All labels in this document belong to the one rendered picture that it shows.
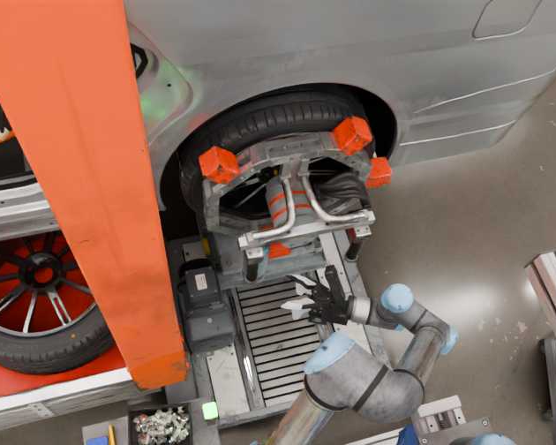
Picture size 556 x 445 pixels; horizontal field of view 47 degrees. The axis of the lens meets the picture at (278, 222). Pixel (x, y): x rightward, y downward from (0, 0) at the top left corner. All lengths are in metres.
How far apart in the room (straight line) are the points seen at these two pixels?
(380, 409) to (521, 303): 1.87
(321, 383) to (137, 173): 0.64
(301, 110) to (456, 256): 1.46
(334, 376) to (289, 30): 0.81
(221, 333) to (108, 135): 1.58
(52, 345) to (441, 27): 1.58
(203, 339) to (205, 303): 0.14
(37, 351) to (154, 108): 0.99
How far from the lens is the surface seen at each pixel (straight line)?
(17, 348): 2.37
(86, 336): 2.33
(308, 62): 1.72
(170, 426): 2.15
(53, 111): 0.84
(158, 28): 1.52
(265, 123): 1.88
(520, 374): 3.05
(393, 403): 1.38
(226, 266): 2.68
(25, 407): 2.48
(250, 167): 1.88
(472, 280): 3.12
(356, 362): 1.37
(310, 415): 1.47
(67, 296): 2.64
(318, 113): 1.92
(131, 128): 0.89
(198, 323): 2.40
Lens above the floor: 2.69
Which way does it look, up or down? 63 degrees down
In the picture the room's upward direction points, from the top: 11 degrees clockwise
